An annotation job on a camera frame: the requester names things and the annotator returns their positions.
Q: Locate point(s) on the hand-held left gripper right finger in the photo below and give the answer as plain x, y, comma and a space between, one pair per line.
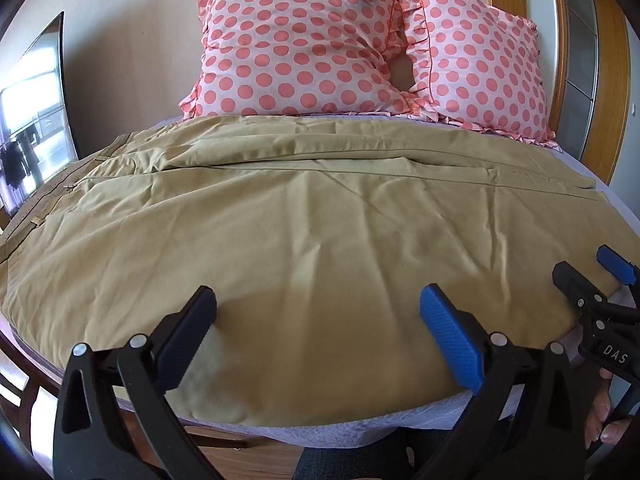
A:
450, 337

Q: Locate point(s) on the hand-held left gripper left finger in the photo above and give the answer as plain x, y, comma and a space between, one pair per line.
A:
189, 332

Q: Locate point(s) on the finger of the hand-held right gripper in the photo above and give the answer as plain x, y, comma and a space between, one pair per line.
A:
617, 264
575, 284

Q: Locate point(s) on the olive green bed cover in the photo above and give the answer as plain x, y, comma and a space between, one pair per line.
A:
300, 240

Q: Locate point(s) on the person's right hand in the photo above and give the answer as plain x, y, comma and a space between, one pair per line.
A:
599, 412

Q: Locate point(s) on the wooden wardrobe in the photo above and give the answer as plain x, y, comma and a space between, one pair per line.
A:
600, 60

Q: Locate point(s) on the small pink polka dot pillow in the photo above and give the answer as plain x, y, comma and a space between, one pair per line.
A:
480, 60

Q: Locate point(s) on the wooden headboard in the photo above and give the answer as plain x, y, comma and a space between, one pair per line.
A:
542, 20

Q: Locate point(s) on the large pink polka dot pillow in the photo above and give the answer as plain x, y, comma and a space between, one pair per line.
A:
295, 45

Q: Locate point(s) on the wooden bed frame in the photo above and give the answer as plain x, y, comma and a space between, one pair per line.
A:
22, 385

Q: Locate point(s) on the wall mirror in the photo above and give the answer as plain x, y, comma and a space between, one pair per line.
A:
35, 110

